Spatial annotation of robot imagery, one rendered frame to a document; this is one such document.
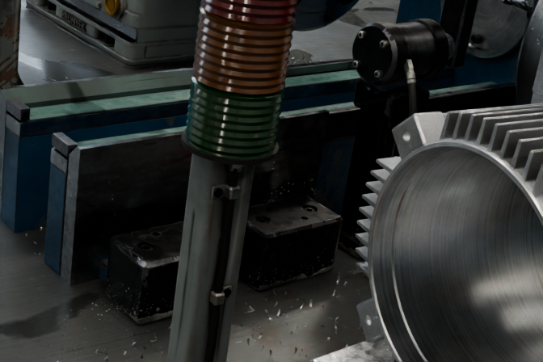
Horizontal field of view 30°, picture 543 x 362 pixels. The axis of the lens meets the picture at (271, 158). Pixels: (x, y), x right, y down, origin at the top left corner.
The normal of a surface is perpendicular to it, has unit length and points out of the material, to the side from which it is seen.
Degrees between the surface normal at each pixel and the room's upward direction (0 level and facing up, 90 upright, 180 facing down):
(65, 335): 0
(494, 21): 90
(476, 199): 96
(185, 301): 90
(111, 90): 45
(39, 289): 0
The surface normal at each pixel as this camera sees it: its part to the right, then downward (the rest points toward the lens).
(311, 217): 0.15, -0.91
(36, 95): 0.54, -0.38
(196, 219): -0.77, 0.14
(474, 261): 0.52, -0.08
